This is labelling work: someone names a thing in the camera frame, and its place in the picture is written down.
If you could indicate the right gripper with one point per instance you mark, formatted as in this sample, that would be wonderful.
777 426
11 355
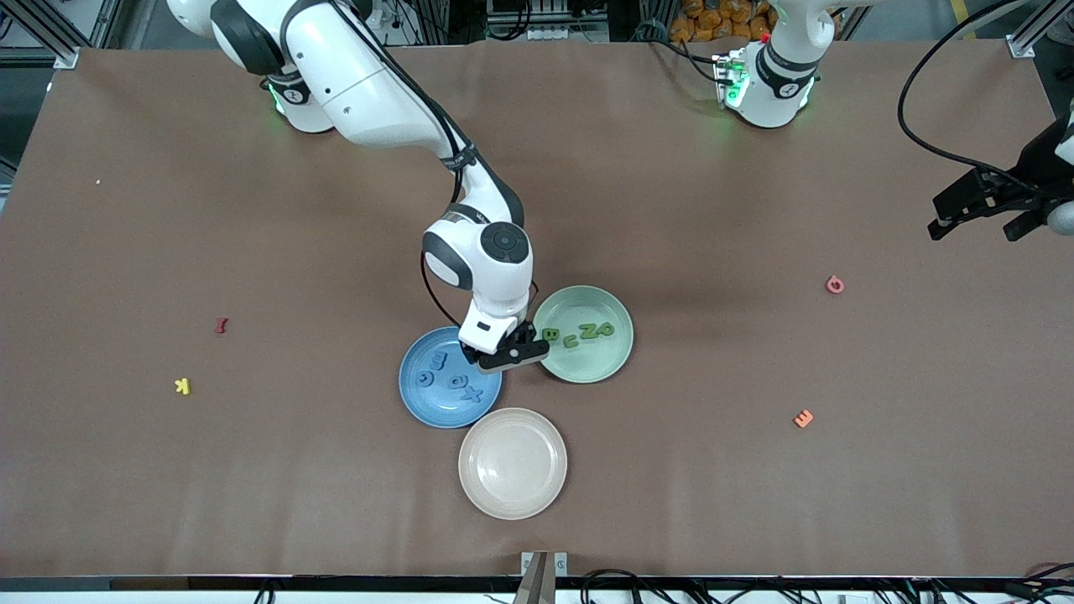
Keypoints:
525 336

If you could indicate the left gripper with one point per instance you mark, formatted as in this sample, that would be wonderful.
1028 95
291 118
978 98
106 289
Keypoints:
1037 169

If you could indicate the green letter N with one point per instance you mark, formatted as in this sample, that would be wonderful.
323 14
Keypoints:
590 330

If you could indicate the blue letter X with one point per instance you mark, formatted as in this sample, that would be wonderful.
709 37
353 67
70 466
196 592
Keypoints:
472 394

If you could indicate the blue letter Q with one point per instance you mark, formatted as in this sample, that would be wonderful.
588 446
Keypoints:
456 382

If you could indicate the blue letter E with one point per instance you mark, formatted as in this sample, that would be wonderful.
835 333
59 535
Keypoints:
438 361

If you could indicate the green letter P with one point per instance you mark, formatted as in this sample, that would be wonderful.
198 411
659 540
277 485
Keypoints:
606 329

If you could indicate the blue plate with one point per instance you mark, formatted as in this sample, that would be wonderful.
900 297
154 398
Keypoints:
450 411

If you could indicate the blue letter G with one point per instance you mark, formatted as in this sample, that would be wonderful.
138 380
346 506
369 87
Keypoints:
425 378

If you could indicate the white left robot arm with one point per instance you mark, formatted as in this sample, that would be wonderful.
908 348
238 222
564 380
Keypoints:
768 96

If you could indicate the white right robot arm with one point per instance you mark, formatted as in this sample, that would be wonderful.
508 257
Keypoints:
361 84

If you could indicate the green plate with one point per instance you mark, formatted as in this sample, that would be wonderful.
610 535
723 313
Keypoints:
587 361

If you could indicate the beige plate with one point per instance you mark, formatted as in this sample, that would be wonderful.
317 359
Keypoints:
513 463

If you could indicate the pink letter Q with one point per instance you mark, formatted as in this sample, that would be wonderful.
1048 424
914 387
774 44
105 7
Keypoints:
834 284

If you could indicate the orange letter E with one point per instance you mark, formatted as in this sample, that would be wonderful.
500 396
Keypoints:
803 418

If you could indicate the yellow letter K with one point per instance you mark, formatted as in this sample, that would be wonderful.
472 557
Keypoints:
182 386

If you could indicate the stack of orange items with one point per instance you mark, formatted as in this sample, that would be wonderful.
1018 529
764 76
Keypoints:
713 21

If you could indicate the white power strip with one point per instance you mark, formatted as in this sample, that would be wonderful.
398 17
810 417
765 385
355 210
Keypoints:
369 15

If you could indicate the aluminium frame post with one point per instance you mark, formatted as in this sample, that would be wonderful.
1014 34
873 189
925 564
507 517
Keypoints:
1036 33
50 33

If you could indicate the metal table edge bracket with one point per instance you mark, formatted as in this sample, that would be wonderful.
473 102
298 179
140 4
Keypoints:
544 570

